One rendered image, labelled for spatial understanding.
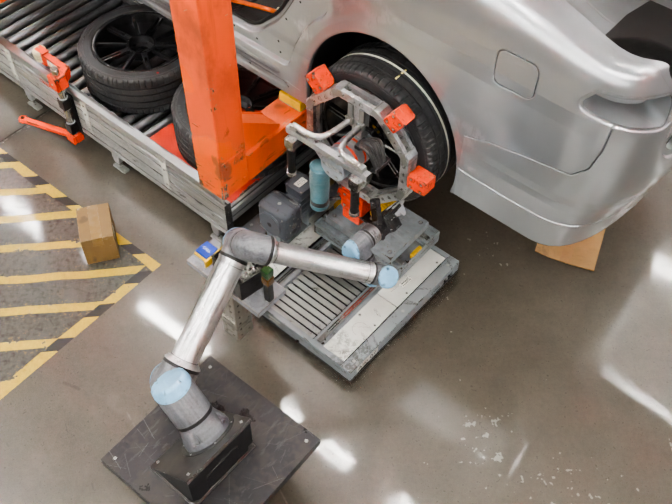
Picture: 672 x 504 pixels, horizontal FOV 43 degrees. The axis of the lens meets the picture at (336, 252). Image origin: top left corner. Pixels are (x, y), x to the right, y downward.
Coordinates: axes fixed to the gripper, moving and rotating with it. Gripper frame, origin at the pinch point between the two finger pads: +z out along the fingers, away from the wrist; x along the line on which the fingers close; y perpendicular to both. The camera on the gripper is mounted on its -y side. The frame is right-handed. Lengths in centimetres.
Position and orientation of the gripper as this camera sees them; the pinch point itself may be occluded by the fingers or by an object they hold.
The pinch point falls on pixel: (401, 200)
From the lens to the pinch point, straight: 367.2
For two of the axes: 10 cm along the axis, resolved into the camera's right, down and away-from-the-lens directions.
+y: 5.3, 8.0, 2.8
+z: 6.5, -5.9, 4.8
